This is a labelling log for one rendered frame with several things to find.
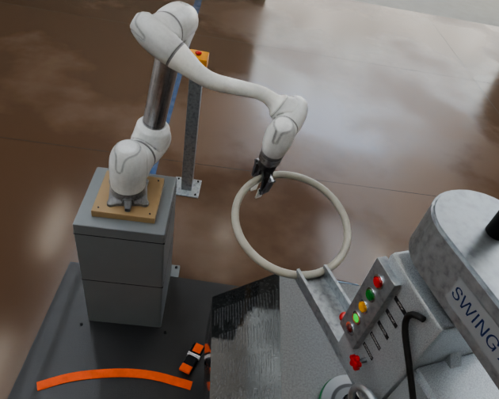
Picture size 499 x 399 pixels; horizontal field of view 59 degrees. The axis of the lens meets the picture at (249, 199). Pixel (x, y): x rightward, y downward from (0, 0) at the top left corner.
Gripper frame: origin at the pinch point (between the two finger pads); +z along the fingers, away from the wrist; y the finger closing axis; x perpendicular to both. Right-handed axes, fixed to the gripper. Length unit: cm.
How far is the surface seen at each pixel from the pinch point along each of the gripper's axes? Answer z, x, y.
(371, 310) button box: -58, -25, 70
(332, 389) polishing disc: -5, -20, 81
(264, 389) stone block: 5, -37, 70
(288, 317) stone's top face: 5, -16, 53
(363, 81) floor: 160, 295, -171
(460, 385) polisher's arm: -62, -20, 92
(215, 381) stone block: 23, -47, 58
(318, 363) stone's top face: 1, -17, 72
